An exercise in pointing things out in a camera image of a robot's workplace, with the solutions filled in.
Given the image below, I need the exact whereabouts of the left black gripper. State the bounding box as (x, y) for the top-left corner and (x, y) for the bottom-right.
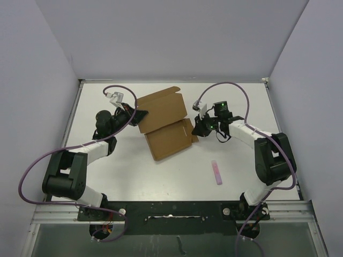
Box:
(109, 102), (148, 135)

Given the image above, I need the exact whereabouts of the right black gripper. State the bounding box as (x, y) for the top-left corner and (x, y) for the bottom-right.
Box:
(192, 111), (220, 138)

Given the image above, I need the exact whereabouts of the brown cardboard box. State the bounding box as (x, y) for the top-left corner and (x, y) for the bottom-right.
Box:
(137, 86), (199, 161)

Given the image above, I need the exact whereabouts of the pink purple marker pen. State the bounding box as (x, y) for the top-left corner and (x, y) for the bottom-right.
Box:
(211, 160), (222, 185)

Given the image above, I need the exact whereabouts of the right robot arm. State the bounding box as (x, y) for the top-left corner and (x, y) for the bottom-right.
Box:
(192, 100), (296, 219)

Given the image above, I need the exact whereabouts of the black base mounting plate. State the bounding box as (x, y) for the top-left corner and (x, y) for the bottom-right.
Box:
(77, 201), (270, 237)

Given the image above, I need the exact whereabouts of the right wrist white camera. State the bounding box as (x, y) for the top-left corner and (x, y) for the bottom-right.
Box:
(192, 100), (207, 119)

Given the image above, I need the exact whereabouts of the wrist white camera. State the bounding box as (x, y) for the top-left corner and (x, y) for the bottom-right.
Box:
(192, 100), (207, 119)
(105, 92), (124, 108)

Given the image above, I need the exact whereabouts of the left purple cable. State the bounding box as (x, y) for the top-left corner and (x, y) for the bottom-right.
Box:
(18, 85), (139, 243)

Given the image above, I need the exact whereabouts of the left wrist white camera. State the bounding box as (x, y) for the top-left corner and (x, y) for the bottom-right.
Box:
(105, 92), (124, 108)

